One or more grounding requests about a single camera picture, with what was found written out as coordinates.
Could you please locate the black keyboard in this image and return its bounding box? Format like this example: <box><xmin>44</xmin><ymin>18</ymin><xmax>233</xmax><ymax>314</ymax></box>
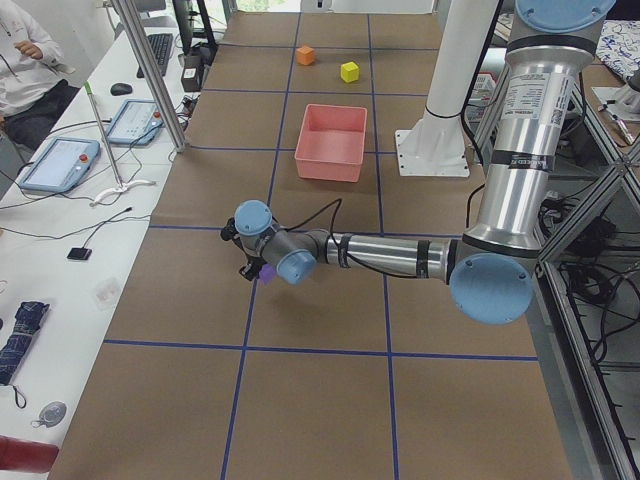
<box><xmin>147</xmin><ymin>33</ymin><xmax>174</xmax><ymax>76</ymax></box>

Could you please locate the orange foam block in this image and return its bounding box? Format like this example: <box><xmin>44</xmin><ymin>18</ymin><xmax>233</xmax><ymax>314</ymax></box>
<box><xmin>295</xmin><ymin>45</ymin><xmax>316</xmax><ymax>66</ymax></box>

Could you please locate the pink plastic bin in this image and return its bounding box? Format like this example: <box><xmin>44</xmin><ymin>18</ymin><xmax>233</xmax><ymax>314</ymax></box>
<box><xmin>294</xmin><ymin>104</ymin><xmax>368</xmax><ymax>183</ymax></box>

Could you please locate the white camera mast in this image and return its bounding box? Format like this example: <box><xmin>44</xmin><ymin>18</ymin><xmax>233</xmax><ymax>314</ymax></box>
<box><xmin>395</xmin><ymin>0</ymin><xmax>500</xmax><ymax>178</ymax></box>

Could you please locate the far blue teach pendant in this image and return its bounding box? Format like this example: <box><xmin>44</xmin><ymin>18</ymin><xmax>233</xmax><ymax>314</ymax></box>
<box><xmin>106</xmin><ymin>99</ymin><xmax>163</xmax><ymax>147</ymax></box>

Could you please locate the yellow foam block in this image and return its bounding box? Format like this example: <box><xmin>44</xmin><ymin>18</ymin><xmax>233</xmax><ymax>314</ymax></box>
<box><xmin>340</xmin><ymin>61</ymin><xmax>360</xmax><ymax>84</ymax></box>

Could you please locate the folded blue umbrella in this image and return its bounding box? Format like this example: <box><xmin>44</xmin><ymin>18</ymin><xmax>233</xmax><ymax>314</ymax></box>
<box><xmin>1</xmin><ymin>301</ymin><xmax>50</xmax><ymax>386</ymax></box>

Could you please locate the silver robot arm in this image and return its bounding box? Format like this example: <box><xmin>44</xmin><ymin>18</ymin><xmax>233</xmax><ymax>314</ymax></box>
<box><xmin>231</xmin><ymin>1</ymin><xmax>612</xmax><ymax>324</ymax></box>

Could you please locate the black cardboard box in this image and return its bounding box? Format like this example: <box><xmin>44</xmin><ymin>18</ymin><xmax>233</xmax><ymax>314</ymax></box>
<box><xmin>181</xmin><ymin>45</ymin><xmax>216</xmax><ymax>93</ymax></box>

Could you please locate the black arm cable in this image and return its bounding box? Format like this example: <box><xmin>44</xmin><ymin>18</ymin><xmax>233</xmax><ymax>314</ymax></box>
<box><xmin>284</xmin><ymin>197</ymin><xmax>436</xmax><ymax>277</ymax></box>

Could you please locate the thin rod stand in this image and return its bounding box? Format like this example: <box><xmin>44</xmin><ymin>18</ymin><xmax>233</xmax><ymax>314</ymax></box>
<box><xmin>83</xmin><ymin>81</ymin><xmax>156</xmax><ymax>207</ymax></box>

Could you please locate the small black device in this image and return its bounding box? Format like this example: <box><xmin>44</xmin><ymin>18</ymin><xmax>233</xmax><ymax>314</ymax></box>
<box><xmin>67</xmin><ymin>247</ymin><xmax>92</xmax><ymax>261</ymax></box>

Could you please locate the seated person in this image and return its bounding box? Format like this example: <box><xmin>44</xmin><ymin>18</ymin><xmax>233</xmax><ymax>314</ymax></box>
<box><xmin>1</xmin><ymin>1</ymin><xmax>79</xmax><ymax>150</ymax></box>

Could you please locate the blue teach pendant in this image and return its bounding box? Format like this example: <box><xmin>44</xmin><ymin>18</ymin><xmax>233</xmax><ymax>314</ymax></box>
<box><xmin>18</xmin><ymin>137</ymin><xmax>101</xmax><ymax>193</ymax></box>
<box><xmin>106</xmin><ymin>99</ymin><xmax>163</xmax><ymax>147</ymax></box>

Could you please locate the grey round tag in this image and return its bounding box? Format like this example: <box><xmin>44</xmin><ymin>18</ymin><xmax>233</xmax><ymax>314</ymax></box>
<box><xmin>31</xmin><ymin>401</ymin><xmax>67</xmax><ymax>428</ymax></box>

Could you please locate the purple foam block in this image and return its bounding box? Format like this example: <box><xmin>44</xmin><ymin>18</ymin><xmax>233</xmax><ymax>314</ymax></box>
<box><xmin>258</xmin><ymin>264</ymin><xmax>277</xmax><ymax>284</ymax></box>

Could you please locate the black computer mouse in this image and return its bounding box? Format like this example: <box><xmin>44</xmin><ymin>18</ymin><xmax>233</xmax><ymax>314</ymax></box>
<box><xmin>110</xmin><ymin>82</ymin><xmax>133</xmax><ymax>96</ymax></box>

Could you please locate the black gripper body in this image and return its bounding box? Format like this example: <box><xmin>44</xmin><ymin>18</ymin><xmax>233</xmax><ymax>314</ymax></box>
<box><xmin>239</xmin><ymin>254</ymin><xmax>267</xmax><ymax>280</ymax></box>

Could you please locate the aluminium frame post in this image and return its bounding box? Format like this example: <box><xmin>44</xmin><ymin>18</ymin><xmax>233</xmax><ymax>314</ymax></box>
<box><xmin>112</xmin><ymin>0</ymin><xmax>186</xmax><ymax>153</ymax></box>

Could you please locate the red object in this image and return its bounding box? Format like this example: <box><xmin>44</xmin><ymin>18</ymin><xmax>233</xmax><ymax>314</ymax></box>
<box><xmin>1</xmin><ymin>436</ymin><xmax>59</xmax><ymax>473</ymax></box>

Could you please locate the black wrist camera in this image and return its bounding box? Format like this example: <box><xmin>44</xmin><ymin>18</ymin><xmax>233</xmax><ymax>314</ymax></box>
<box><xmin>220</xmin><ymin>217</ymin><xmax>238</xmax><ymax>241</ymax></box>

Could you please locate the near blue teach pendant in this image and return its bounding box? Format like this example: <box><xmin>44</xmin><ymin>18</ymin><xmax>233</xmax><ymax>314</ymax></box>
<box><xmin>18</xmin><ymin>137</ymin><xmax>101</xmax><ymax>193</ymax></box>

